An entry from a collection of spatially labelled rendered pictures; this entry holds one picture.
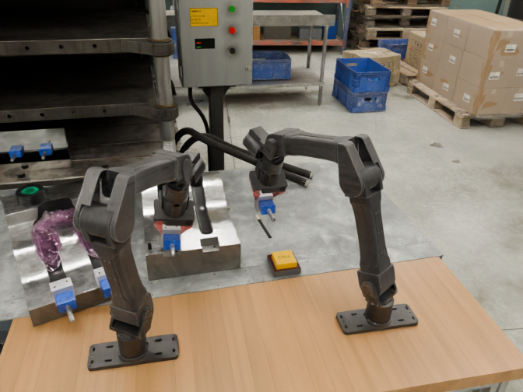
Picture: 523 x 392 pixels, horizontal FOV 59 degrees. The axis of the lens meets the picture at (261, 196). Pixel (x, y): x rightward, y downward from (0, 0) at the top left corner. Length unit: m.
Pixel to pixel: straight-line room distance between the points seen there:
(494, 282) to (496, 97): 2.52
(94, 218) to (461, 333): 0.91
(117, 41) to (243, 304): 1.10
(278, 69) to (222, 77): 3.08
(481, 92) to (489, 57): 0.32
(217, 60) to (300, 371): 1.31
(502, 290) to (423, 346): 1.66
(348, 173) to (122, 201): 0.49
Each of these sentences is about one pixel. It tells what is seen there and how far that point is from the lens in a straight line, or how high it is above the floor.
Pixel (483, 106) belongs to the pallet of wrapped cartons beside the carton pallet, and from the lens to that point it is 4.98.
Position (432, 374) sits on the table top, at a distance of 1.17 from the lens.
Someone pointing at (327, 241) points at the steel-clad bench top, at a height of 0.80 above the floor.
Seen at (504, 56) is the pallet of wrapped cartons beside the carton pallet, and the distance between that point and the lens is 4.91.
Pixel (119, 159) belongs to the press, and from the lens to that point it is 2.07.
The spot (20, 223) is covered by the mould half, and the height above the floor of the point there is 0.87.
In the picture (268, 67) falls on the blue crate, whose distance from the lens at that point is 5.03.
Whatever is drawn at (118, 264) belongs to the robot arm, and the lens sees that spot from 0.94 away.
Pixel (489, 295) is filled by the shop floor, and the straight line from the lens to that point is 2.78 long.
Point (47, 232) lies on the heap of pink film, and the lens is 1.40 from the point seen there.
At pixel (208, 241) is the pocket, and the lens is 1.33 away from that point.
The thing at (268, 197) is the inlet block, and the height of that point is 0.95.
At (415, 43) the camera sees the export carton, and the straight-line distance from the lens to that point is 6.49.
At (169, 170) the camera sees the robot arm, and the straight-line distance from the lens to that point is 1.01.
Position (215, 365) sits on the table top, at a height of 0.80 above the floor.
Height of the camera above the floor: 1.66
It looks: 30 degrees down
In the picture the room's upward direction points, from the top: 2 degrees clockwise
